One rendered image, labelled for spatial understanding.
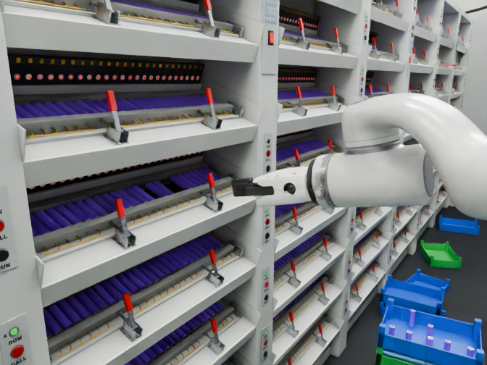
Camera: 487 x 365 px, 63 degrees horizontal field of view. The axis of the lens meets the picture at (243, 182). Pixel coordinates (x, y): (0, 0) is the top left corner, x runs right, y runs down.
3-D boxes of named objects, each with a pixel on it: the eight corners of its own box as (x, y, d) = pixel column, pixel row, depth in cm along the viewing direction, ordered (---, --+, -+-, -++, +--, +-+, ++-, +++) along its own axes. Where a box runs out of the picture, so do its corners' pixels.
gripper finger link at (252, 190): (247, 198, 64) (244, 193, 69) (294, 189, 64) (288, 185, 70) (246, 191, 63) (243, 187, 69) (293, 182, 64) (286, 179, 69)
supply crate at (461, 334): (477, 340, 137) (481, 319, 135) (480, 376, 120) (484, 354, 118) (386, 316, 151) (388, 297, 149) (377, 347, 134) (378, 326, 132)
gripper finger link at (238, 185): (255, 198, 68) (225, 200, 72) (265, 194, 70) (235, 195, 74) (252, 180, 67) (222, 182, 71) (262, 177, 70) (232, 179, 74)
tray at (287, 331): (339, 297, 181) (351, 274, 176) (267, 374, 134) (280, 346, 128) (301, 271, 190) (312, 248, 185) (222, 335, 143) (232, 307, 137)
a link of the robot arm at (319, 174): (329, 214, 59) (311, 214, 61) (351, 200, 66) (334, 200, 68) (321, 158, 58) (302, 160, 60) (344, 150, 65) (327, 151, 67)
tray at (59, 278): (252, 211, 112) (263, 182, 107) (38, 310, 64) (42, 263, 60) (201, 178, 120) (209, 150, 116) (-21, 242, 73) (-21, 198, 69)
